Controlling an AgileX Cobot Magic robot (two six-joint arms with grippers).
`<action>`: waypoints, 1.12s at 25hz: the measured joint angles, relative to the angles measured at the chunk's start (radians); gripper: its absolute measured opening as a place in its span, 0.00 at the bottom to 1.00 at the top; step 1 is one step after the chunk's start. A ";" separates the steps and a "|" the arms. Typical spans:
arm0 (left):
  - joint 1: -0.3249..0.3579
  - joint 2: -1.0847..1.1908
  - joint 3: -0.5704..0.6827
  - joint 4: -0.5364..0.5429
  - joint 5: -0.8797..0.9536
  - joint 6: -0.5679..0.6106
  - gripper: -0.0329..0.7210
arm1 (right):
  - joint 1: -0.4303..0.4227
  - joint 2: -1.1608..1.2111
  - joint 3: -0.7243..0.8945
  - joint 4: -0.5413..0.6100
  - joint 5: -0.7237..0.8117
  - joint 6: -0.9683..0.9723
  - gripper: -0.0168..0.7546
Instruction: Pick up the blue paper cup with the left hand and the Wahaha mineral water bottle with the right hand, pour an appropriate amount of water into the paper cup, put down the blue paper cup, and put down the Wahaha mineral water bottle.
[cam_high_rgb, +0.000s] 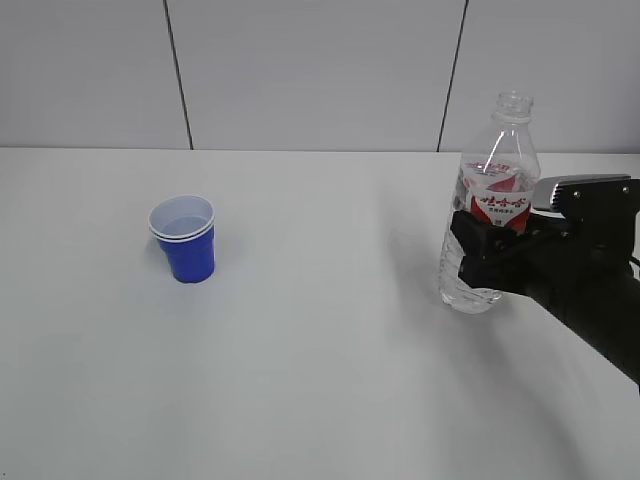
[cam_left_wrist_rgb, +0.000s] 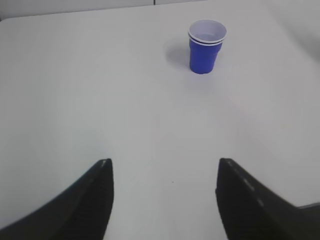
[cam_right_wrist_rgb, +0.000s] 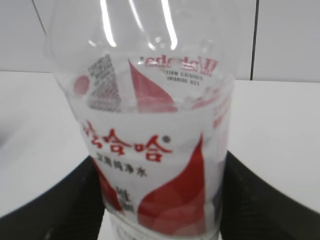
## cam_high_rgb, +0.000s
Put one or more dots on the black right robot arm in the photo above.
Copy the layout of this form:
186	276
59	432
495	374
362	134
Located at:
589	288

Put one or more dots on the clear Wahaha water bottle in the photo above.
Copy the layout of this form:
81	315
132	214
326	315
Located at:
497	175

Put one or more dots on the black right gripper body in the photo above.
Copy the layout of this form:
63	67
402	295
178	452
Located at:
553	260

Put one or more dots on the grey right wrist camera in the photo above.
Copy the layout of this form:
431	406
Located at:
600	209

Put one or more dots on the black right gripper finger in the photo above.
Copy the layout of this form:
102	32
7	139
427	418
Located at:
483	240

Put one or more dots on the blue paper cup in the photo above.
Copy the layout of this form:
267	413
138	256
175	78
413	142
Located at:
183	226

